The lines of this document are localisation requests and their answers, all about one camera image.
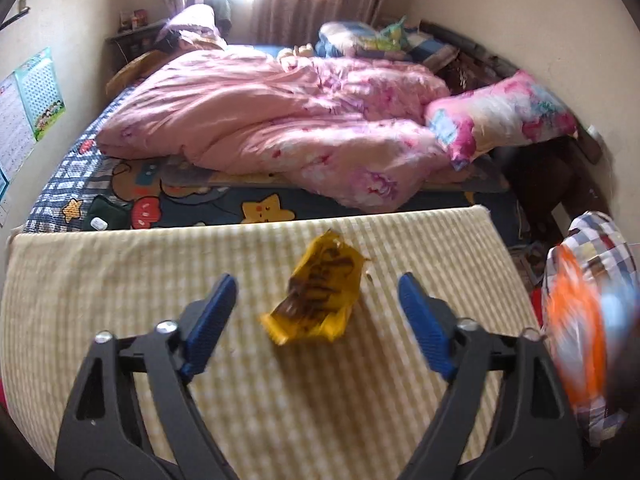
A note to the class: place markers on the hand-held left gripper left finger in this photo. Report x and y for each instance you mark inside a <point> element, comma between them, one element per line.
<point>207,330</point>

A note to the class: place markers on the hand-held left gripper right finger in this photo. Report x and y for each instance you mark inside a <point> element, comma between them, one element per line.
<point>425,330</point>

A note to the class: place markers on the yellow snack wrapper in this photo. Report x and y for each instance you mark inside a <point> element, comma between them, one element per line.
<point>320,285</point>

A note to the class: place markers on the orange snack bag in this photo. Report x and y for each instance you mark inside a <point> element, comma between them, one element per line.
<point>575,320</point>

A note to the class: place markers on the yellow checked tablecloth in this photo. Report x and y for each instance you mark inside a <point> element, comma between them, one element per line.
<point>150,270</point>

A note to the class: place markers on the blue plaid cartoon bed sheet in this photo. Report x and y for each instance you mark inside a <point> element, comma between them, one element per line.
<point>200,205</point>

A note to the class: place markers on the small white item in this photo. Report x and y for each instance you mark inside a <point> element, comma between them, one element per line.
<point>98,223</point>

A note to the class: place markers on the red blue plaid cloth bundle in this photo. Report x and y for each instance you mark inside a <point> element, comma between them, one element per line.
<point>600,245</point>

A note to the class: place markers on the pink duvet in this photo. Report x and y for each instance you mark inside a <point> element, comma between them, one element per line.
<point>250,110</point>

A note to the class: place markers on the pink floral pillow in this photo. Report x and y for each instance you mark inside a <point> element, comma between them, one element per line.
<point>500,110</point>

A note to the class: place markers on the dark headboard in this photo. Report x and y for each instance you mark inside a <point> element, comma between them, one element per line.
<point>475,52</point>

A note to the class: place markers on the blue grey plaid pillow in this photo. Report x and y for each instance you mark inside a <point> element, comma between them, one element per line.
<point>430,47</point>

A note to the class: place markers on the white plush toy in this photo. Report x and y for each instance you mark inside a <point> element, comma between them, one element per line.
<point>295,54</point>

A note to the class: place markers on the black cloth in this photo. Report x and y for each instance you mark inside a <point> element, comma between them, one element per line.
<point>170,41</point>

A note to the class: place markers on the green plush toy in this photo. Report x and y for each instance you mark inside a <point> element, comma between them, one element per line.
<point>395,29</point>

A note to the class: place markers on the dark wooden desk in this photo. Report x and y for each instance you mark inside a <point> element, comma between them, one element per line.
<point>130,35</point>

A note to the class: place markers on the blue white checked pillow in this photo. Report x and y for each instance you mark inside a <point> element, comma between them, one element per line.
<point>340,35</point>

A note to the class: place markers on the folded pink blanket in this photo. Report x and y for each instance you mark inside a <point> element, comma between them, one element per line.
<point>192,20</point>

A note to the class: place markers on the dark green cloth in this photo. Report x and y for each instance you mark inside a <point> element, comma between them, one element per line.
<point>220,10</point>

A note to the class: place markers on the white red wall poster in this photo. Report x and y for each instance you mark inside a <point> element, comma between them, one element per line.
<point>12,125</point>

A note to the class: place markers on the green bordered wall poster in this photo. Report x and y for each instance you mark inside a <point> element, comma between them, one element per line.
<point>40,92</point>

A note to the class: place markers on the straight dark wall bracket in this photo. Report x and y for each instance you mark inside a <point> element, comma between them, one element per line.
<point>15,16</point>

